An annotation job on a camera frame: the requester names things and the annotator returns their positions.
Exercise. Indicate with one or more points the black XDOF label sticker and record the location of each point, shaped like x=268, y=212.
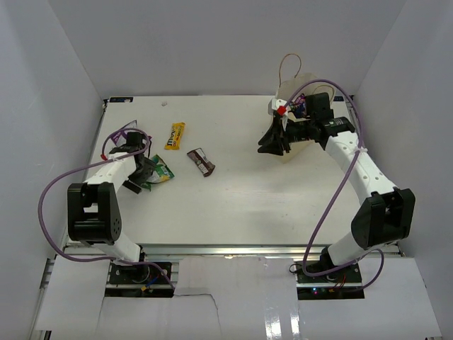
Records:
x=121, y=99

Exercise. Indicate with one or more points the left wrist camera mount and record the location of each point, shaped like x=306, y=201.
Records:
x=116, y=153

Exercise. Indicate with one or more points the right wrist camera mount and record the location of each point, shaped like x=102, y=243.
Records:
x=281, y=108

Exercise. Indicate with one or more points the purple white snack pouch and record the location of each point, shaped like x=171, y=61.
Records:
x=120, y=134

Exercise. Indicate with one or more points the large blue purple snack bag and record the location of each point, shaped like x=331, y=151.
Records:
x=298, y=107

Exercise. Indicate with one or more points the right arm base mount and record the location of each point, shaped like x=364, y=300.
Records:
x=345, y=284

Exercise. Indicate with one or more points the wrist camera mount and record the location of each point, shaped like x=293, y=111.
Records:
x=281, y=108
x=116, y=153

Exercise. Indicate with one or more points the aluminium table frame rail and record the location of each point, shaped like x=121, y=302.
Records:
x=74, y=248

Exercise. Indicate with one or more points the brown chocolate bar wrapper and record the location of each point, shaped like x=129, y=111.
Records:
x=200, y=159

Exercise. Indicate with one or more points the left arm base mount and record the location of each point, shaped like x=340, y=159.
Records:
x=143, y=281

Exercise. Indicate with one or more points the yellow M&M packet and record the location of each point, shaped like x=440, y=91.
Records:
x=173, y=142

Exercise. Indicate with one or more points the green snack pouch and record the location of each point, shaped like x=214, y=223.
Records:
x=161, y=172

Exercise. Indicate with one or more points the tan paper bag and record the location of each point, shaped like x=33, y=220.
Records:
x=287, y=87

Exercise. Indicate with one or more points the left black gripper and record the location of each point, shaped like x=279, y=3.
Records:
x=148, y=169

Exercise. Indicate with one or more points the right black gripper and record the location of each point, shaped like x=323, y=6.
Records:
x=272, y=140

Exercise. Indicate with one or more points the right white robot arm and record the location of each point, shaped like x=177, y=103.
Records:
x=386, y=211

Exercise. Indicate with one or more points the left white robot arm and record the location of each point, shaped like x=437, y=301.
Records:
x=94, y=217

